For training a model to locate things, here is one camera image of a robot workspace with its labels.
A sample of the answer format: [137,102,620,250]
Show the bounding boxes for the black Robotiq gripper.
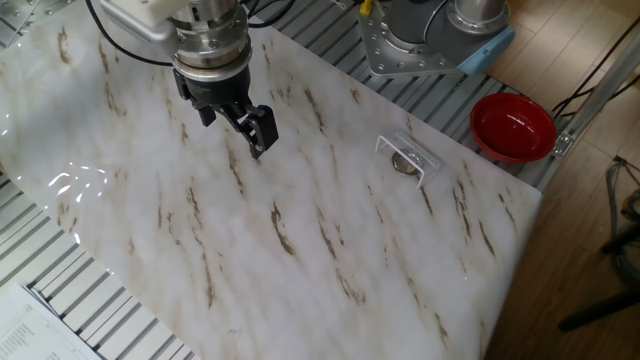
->
[172,64,281,161]

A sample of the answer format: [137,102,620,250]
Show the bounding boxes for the small round metal plate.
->
[391,149,426,177]

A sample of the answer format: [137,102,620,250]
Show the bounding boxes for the marble pattern table mat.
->
[0,0,544,360]

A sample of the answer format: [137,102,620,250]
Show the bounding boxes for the clear acrylic bridge stand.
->
[374,130,442,189]

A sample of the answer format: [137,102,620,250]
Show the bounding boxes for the red plastic bowl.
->
[469,92,558,165]

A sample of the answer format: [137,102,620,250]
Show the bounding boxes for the stack of printed papers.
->
[0,282,104,360]

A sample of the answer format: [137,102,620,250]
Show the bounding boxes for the black chair base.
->
[557,154,640,334]

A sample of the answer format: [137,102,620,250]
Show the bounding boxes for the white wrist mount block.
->
[99,0,201,45]

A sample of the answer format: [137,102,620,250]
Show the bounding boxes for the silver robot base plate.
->
[357,0,474,79]

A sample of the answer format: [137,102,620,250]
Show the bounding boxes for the silver perforated metal bracket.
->
[0,0,76,34]

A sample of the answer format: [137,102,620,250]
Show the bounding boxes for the black floor cables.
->
[552,14,640,119]

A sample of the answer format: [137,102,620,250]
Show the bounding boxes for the aluminium frame beam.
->
[552,29,640,157]

